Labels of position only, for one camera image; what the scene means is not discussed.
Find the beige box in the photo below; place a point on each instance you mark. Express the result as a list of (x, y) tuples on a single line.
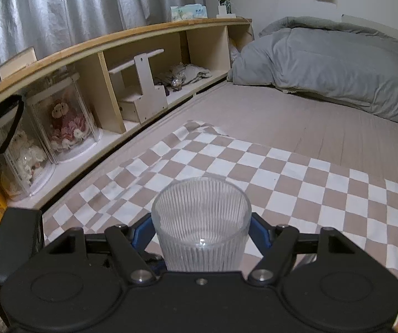
[(17, 63)]

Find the clear case with white plush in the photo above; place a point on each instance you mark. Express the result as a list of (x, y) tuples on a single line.
[(23, 161)]

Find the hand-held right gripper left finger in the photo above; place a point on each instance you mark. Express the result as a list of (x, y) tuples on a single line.
[(142, 231)]

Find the wooden headboard shelf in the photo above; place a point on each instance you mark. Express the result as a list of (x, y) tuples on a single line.
[(81, 47)]

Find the crumpled grey cloth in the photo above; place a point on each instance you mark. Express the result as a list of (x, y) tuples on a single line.
[(192, 73)]

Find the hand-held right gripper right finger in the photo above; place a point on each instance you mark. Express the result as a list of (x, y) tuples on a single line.
[(257, 231)]

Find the grey duvet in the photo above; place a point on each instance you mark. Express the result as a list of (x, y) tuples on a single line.
[(324, 62)]

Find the tissue box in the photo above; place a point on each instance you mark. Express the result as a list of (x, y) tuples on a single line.
[(188, 12)]

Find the beige bed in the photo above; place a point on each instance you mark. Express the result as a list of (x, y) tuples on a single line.
[(289, 121)]

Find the clear ribbed glass cup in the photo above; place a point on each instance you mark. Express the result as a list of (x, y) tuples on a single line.
[(200, 225)]

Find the flat white box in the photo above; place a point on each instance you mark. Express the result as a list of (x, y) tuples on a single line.
[(226, 16)]

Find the wooden stand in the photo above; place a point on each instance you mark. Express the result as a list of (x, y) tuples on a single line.
[(148, 93)]

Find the clear case with red plush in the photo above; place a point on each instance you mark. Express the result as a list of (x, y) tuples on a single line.
[(68, 121)]

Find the grey curtain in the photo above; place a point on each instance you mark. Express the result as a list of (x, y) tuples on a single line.
[(63, 10)]

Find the checkered beige white blanket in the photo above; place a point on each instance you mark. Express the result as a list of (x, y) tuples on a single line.
[(289, 187)]

